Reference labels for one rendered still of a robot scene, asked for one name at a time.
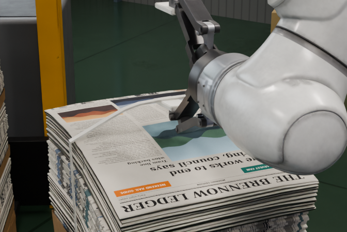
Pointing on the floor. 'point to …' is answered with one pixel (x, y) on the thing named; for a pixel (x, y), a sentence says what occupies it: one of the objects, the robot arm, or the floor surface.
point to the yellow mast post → (50, 40)
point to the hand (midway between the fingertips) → (167, 51)
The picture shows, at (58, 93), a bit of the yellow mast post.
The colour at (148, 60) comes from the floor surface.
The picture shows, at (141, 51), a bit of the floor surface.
